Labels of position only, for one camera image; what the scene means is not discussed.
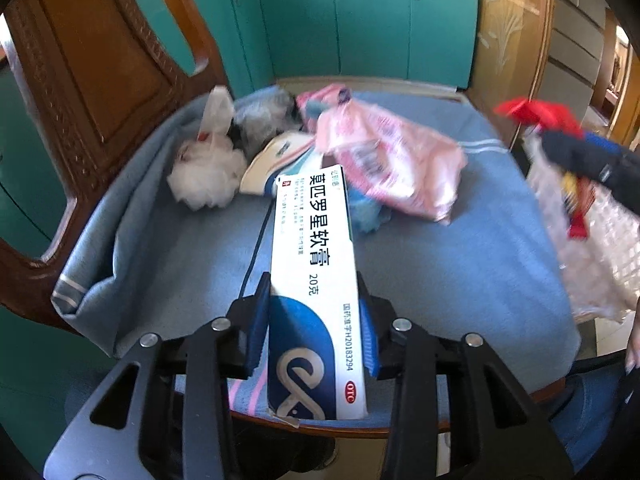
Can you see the red packet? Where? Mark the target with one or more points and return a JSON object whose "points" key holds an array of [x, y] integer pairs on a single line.
{"points": [[540, 112]]}

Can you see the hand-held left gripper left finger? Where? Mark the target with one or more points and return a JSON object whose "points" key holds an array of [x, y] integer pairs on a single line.
{"points": [[255, 320]]}

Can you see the clear plastic liner bag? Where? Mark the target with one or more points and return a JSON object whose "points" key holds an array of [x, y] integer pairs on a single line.
{"points": [[545, 180]]}

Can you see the person's right hand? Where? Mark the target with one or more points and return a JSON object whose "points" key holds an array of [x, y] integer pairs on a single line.
{"points": [[634, 345]]}

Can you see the grey black plastic bag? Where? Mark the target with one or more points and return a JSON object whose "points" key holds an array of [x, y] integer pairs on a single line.
{"points": [[260, 115]]}

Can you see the pink plastic bag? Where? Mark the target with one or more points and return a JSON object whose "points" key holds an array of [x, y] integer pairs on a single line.
{"points": [[400, 160]]}

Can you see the blue plastic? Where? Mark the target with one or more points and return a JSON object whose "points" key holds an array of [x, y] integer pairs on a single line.
{"points": [[367, 210]]}

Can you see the wooden framed glass door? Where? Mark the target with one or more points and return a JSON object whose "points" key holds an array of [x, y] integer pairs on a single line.
{"points": [[510, 50]]}

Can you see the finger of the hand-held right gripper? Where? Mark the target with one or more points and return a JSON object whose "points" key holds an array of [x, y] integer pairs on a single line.
{"points": [[570, 152], [607, 149]]}

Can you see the grey refrigerator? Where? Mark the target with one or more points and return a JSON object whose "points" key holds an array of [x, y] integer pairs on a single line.
{"points": [[580, 35]]}

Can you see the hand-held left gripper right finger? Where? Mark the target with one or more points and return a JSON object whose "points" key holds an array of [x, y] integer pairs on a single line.
{"points": [[370, 330]]}

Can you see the blue striped cloth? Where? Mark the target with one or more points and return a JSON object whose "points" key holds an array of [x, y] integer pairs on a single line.
{"points": [[450, 260]]}

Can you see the white blue medicine box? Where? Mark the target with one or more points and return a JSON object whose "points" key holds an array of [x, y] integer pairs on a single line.
{"points": [[310, 260]]}

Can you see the carved wooden chair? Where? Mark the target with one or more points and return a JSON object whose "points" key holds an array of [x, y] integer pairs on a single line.
{"points": [[100, 60]]}

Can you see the pink patterned wrapper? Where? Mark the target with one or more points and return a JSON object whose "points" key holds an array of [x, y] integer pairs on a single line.
{"points": [[325, 97]]}

